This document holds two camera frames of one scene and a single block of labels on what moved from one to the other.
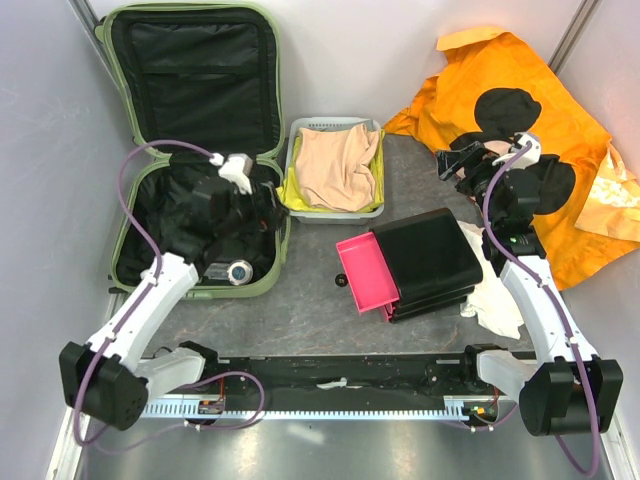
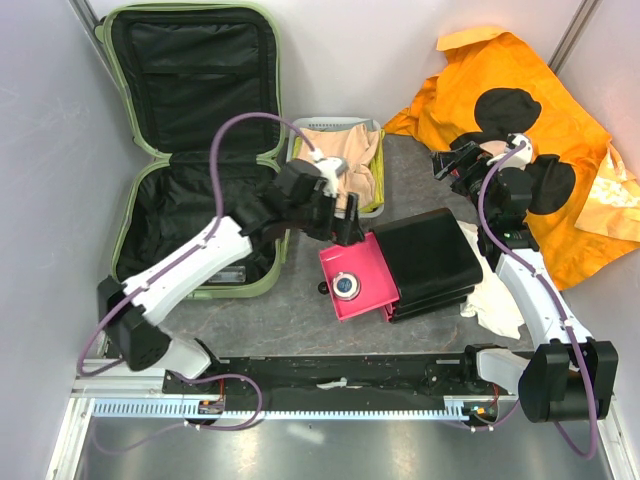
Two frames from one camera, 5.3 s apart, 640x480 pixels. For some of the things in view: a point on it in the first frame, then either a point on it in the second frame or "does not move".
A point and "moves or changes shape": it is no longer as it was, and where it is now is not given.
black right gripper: (449, 161) does not move
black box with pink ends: (431, 261) does not move
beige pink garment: (334, 167) does not move
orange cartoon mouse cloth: (492, 85) does not move
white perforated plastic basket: (300, 123) does not move
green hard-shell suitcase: (199, 90) does not move
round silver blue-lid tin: (240, 272) -> (346, 286)
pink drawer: (367, 271) moves or changes shape
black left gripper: (270, 217) -> (345, 231)
